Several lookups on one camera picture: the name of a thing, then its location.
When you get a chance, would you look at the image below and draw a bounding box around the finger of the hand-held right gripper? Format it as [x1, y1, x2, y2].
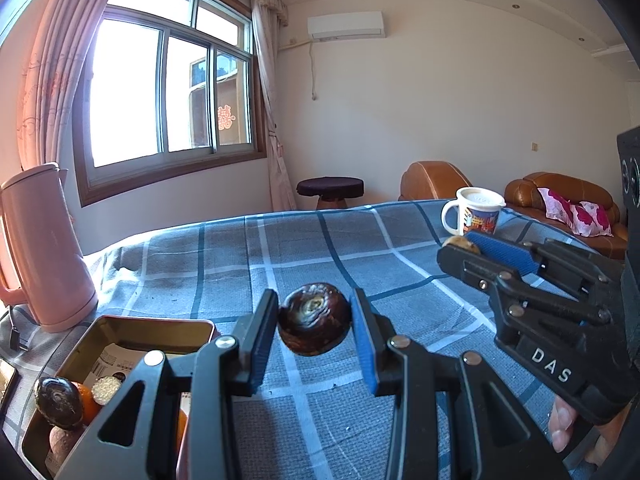
[436, 244, 615, 347]
[466, 231, 625, 312]

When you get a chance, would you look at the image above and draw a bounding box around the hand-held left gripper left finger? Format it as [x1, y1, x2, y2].
[54, 288, 280, 480]

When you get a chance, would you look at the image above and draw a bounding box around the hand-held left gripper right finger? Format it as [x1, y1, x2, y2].
[350, 287, 571, 480]

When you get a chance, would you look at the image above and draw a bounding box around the small yellow fruit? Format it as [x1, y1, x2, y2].
[445, 236, 482, 256]

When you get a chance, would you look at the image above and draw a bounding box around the dark brown water chestnut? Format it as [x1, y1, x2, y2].
[276, 282, 352, 357]
[34, 376, 83, 431]

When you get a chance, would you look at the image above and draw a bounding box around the rectangular metal tin box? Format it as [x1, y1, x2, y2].
[22, 315, 221, 480]

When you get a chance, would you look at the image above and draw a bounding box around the orange tangerine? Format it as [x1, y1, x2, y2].
[70, 381, 103, 426]

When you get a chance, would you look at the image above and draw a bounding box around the person's right hand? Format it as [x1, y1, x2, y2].
[546, 394, 632, 467]

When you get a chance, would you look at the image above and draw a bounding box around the white printed cup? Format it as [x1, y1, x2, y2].
[441, 186, 507, 237]

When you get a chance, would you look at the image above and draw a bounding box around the white plastic cup lid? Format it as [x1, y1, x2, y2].
[456, 186, 507, 209]

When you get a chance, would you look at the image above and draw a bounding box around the brown leather sofa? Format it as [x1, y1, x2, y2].
[504, 172, 630, 261]

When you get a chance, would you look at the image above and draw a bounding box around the pink floral pillow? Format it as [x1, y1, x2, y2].
[537, 187, 614, 237]

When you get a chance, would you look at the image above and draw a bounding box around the brown leather armchair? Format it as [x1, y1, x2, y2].
[398, 161, 473, 202]

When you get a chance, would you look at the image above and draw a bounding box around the blue plaid tablecloth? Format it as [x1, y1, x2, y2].
[0, 198, 626, 480]

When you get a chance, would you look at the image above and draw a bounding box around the printed paper leaflet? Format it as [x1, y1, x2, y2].
[92, 342, 201, 411]

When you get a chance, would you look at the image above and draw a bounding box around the round dark cushioned stool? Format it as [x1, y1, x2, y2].
[296, 176, 365, 211]

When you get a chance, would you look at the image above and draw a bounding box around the pale narrow curtain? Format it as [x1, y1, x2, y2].
[250, 0, 298, 213]

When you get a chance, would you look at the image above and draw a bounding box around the pink electric kettle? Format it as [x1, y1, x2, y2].
[0, 162, 99, 333]

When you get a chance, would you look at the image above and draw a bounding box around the black smartphone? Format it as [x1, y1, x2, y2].
[0, 360, 18, 408]

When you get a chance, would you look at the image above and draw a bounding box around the sliding glass window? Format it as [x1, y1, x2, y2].
[72, 0, 268, 206]

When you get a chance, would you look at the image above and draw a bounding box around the pink patterned curtain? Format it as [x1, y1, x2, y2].
[15, 0, 133, 171]

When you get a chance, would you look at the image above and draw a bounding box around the black kettle power cord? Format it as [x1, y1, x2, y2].
[0, 307, 23, 353]

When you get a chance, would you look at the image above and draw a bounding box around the white wall air conditioner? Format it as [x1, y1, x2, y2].
[307, 11, 387, 40]

